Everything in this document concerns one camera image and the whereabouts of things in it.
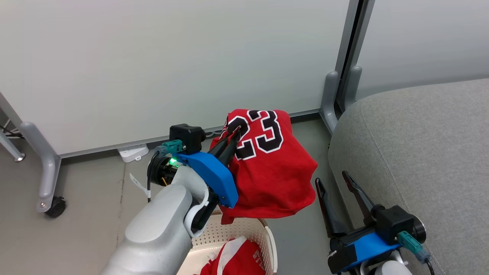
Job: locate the grey fabric sofa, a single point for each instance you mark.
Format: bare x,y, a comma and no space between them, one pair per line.
420,152

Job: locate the teal right camera connector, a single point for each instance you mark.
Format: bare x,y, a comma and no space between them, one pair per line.
410,246

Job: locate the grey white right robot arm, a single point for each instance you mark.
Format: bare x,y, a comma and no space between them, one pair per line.
389,269

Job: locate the teal camera connector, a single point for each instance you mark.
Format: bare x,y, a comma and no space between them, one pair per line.
410,246
172,146

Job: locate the cream plastic laundry basket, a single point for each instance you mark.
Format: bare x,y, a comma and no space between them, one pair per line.
221,233

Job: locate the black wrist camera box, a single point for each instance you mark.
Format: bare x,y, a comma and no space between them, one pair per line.
187,136
395,223

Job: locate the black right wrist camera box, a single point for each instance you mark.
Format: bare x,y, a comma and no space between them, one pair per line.
395,223

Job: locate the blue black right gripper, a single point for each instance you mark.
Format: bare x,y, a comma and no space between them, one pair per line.
370,248

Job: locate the red jersey number 23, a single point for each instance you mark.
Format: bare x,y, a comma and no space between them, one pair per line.
275,179

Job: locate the white power strip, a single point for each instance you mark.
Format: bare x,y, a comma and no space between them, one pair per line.
131,152

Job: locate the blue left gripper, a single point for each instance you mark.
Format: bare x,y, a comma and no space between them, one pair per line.
214,175

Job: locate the grey partition leg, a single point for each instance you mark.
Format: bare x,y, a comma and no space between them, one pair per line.
353,86
9,147
329,103
46,160

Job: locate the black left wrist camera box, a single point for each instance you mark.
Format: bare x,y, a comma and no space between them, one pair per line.
187,136

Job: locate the teal left camera connector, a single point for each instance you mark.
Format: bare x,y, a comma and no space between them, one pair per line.
172,146

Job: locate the black caster wheel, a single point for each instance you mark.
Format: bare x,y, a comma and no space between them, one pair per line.
56,208

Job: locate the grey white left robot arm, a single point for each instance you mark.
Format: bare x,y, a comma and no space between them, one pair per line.
160,229

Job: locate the red garment with white trim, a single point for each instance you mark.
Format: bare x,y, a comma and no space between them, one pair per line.
244,259

